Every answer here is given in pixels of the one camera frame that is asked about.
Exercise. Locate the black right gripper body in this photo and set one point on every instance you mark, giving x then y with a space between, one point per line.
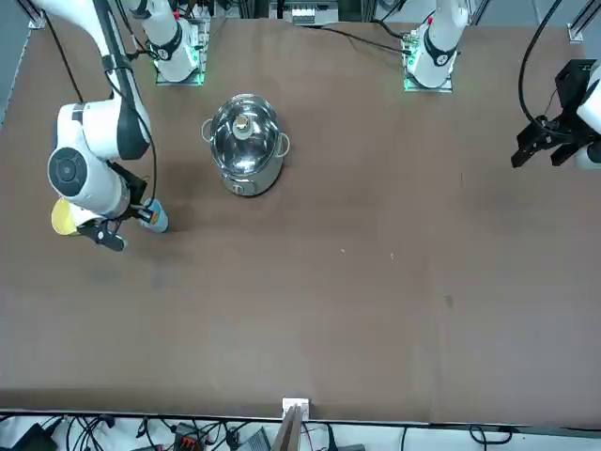
137 195

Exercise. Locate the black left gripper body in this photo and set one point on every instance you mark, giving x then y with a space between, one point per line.
570 89

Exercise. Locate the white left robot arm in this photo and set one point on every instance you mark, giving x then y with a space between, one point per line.
436 42

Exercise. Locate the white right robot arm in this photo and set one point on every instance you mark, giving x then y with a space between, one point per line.
89 131

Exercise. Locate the blue plastic cup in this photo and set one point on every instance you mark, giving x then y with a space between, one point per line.
159 223

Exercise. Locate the aluminium corner profile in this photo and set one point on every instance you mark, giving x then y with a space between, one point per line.
576 28

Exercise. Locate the yellow plastic bowl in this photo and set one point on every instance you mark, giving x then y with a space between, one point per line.
61 218

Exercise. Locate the stainless steel pot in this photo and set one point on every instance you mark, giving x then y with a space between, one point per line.
253 185

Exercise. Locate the glass pot lid with knob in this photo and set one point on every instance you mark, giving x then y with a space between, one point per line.
244 141

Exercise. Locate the grey power strip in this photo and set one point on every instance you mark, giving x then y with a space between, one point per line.
303 14

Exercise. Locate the red black device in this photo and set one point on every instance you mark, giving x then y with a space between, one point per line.
188 441

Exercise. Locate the black flat adapter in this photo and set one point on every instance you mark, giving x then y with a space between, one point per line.
28 439

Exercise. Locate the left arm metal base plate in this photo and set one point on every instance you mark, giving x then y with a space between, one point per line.
446 88

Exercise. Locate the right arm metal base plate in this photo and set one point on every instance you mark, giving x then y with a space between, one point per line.
164 82

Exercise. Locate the aluminium camera post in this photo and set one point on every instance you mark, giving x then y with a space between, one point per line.
288 432

